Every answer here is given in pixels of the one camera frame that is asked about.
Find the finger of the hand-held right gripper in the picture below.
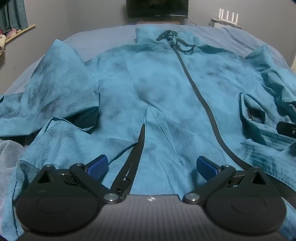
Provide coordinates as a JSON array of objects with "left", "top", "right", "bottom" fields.
[{"left": 277, "top": 121, "right": 296, "bottom": 135}]

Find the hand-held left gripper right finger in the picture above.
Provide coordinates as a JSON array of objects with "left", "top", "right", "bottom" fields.
[{"left": 182, "top": 156, "right": 269, "bottom": 205}]

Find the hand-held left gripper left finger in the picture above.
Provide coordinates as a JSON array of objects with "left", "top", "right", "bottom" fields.
[{"left": 36, "top": 155, "right": 122, "bottom": 205}]

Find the teal zip-up fleece jacket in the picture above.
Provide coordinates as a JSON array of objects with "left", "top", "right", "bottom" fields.
[{"left": 0, "top": 25, "right": 296, "bottom": 241}]

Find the grey fluffy blanket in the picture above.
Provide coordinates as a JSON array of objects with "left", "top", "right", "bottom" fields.
[{"left": 0, "top": 139, "right": 26, "bottom": 233}]

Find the white router with antennas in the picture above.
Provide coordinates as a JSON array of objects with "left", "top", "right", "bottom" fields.
[{"left": 209, "top": 8, "right": 242, "bottom": 29}]

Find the blue bed sheet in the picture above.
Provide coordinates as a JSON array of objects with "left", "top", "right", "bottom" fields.
[{"left": 0, "top": 23, "right": 296, "bottom": 98}]

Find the wooden window sill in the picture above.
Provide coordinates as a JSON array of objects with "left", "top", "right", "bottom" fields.
[{"left": 5, "top": 24, "right": 36, "bottom": 43}]

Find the black television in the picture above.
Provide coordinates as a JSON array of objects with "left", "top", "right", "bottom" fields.
[{"left": 126, "top": 0, "right": 189, "bottom": 19}]

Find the teal curtain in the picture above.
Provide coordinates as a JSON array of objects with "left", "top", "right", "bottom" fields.
[{"left": 0, "top": 0, "right": 28, "bottom": 35}]

